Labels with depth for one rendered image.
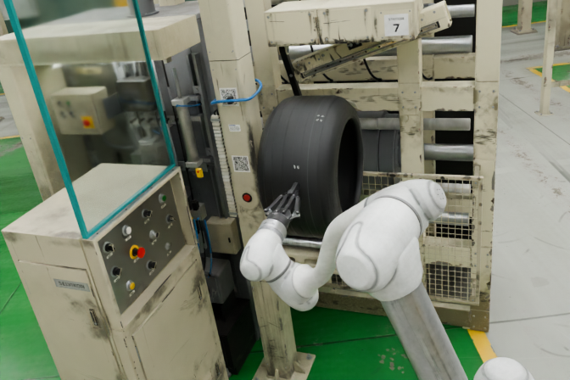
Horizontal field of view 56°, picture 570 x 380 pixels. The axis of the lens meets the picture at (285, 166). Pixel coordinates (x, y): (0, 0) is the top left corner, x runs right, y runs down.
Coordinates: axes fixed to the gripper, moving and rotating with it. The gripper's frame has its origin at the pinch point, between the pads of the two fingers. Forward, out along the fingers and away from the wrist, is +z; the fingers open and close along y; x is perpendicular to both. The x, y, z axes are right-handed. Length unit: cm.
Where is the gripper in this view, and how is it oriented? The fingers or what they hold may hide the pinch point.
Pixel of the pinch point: (293, 191)
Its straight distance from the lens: 190.0
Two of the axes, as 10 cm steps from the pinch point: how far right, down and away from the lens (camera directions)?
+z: 3.2, -5.5, 7.7
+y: -9.3, -0.4, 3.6
